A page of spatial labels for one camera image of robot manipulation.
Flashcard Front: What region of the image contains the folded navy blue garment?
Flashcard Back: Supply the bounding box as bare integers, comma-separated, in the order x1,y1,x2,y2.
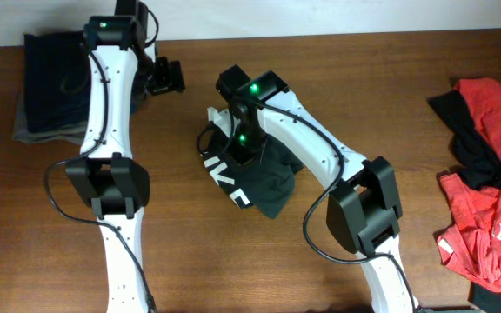
23,30,141,134

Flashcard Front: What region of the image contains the black garment under pile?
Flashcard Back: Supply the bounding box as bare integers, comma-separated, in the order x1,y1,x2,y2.
427,90,501,312

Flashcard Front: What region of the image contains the red garment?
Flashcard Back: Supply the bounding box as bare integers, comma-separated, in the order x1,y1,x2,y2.
436,77,501,293

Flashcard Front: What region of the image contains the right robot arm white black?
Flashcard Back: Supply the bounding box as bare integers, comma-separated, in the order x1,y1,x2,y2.
204,65,419,312

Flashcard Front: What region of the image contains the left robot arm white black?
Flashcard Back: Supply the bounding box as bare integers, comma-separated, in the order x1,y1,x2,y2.
64,1,185,312

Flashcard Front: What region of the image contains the folded grey garment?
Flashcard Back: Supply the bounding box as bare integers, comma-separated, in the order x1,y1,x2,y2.
12,96,87,145

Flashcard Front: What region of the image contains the dark green t-shirt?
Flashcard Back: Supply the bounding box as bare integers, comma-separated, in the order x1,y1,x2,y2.
201,124,304,219

